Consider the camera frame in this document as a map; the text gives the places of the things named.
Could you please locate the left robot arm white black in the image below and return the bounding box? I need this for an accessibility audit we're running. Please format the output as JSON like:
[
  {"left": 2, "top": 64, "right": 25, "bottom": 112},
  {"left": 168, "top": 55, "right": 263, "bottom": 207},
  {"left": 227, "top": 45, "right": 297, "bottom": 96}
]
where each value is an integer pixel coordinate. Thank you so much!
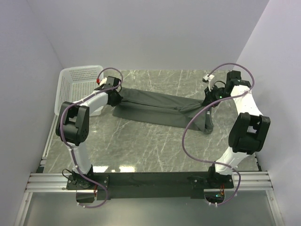
[{"left": 55, "top": 76, "right": 123, "bottom": 189}]

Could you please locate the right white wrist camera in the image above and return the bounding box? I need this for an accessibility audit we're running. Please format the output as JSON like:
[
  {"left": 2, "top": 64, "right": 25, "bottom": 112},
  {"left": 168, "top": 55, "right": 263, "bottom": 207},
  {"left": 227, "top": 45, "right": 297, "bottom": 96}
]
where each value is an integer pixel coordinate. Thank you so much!
[{"left": 202, "top": 74, "right": 217, "bottom": 91}]

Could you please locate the aluminium frame rail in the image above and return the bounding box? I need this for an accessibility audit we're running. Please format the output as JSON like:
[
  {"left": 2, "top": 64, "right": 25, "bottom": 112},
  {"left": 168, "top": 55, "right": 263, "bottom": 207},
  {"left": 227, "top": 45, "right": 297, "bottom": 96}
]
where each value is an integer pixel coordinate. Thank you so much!
[{"left": 14, "top": 115, "right": 71, "bottom": 226}]

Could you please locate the dark grey t shirt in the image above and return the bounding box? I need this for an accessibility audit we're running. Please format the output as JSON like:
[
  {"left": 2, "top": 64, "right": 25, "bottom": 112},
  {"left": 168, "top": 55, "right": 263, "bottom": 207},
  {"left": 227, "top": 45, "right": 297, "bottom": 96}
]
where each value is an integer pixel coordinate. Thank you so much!
[{"left": 112, "top": 88, "right": 204, "bottom": 128}]

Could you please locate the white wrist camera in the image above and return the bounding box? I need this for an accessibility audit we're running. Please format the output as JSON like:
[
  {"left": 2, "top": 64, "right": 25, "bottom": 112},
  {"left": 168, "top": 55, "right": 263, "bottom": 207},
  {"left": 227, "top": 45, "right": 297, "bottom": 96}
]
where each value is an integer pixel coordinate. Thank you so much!
[
  {"left": 202, "top": 74, "right": 217, "bottom": 91},
  {"left": 96, "top": 77, "right": 107, "bottom": 86}
]

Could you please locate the white perforated plastic basket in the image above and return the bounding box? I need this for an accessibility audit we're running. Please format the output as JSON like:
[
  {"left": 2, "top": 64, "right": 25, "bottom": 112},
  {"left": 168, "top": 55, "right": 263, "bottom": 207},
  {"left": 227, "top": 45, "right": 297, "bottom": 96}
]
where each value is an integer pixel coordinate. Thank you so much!
[{"left": 54, "top": 65, "right": 103, "bottom": 116}]

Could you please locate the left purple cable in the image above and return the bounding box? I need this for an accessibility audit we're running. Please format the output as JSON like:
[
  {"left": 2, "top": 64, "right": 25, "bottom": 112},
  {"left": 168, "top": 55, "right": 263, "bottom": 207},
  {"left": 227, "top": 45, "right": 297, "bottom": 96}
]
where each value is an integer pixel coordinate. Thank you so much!
[{"left": 60, "top": 67, "right": 124, "bottom": 209}]

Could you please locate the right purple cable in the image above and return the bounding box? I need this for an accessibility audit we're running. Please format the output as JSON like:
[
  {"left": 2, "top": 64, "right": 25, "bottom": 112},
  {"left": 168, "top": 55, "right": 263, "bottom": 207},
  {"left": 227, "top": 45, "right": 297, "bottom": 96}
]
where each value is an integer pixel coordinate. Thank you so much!
[{"left": 182, "top": 62, "right": 256, "bottom": 208}]

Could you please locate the purple cable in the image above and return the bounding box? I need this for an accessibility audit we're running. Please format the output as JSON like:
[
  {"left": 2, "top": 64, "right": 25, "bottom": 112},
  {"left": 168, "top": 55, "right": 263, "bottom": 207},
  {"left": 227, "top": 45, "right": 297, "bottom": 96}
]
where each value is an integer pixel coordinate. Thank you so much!
[
  {"left": 182, "top": 62, "right": 256, "bottom": 208},
  {"left": 60, "top": 67, "right": 124, "bottom": 209}
]

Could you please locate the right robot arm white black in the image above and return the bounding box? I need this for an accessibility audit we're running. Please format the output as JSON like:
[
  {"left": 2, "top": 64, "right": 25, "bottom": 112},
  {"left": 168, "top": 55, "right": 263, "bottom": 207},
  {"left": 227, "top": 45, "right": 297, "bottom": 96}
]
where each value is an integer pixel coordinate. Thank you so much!
[{"left": 202, "top": 71, "right": 270, "bottom": 188}]

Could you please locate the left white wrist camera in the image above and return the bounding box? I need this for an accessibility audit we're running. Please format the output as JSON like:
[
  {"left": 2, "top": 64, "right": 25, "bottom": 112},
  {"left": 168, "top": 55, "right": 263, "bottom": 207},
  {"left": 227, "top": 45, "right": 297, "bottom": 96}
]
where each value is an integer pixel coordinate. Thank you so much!
[{"left": 96, "top": 77, "right": 107, "bottom": 86}]

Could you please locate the black base crossbar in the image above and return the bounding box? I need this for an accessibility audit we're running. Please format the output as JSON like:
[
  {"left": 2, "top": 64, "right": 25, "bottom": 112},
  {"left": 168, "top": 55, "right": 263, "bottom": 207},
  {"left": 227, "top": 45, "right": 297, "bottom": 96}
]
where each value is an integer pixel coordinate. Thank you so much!
[{"left": 66, "top": 172, "right": 234, "bottom": 200}]

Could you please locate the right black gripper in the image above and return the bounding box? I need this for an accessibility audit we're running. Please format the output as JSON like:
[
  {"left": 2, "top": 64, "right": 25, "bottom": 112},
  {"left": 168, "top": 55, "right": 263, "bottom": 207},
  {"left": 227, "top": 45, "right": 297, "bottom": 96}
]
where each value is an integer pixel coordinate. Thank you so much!
[{"left": 202, "top": 84, "right": 232, "bottom": 108}]

